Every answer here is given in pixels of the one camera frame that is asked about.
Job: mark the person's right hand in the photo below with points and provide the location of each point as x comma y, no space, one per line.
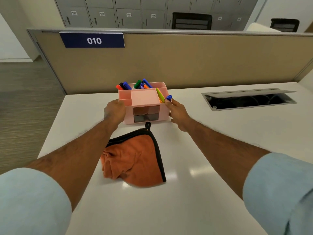
179,117

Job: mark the person's left hand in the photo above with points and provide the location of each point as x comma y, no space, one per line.
115,115

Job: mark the pink desk organizer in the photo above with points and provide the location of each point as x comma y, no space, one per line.
144,97

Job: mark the orange microfibre cloth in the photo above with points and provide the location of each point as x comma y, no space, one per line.
137,159

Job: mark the person's right forearm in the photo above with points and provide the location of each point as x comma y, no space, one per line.
225,156

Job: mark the person's left forearm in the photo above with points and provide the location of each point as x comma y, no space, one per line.
73,156

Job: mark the blue capped pen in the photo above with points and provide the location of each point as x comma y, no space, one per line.
169,96

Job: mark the yellow green highlighter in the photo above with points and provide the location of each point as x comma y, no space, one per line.
160,95

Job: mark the bunch of coloured markers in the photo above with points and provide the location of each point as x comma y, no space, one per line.
127,85

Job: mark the beige desk partition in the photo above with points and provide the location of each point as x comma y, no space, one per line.
195,61

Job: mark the blue number sign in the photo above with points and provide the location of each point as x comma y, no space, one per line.
94,40

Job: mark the black office chair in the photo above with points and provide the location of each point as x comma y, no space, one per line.
284,25
192,21

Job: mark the grey locker cabinet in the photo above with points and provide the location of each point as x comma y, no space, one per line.
127,4

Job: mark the white neighbouring desk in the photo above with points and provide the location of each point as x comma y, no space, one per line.
261,28

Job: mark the light blue left sleeve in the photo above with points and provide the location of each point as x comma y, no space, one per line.
31,205

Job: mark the light blue sleeve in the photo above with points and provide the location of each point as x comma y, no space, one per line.
281,193
31,205

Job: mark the light blue right sleeve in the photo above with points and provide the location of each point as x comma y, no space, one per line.
281,193

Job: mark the white storage cabinet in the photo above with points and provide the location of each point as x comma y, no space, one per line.
12,34

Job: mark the white adjoining desk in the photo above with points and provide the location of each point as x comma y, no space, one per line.
308,81

